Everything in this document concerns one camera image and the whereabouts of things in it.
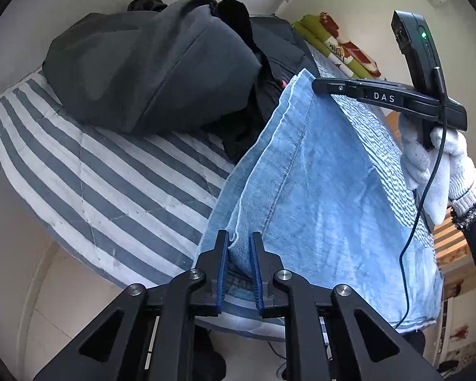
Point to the light blue denim pants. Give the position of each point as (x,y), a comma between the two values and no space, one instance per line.
(321,206)

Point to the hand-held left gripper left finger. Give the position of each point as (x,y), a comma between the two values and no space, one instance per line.
(222,270)

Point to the folded red floral blanket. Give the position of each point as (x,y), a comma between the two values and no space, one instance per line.
(355,49)

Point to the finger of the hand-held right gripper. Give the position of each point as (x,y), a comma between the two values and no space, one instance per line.
(337,86)

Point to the person's right hand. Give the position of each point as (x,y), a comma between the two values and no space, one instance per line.
(456,166)

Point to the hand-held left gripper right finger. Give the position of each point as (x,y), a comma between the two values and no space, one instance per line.
(257,274)

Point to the dark grey pants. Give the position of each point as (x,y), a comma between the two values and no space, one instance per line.
(150,67)

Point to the folded green blanket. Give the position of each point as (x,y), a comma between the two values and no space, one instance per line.
(309,27)

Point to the black clothes pile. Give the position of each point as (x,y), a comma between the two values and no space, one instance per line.
(277,47)

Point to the striped bed blanket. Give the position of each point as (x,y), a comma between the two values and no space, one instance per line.
(103,166)

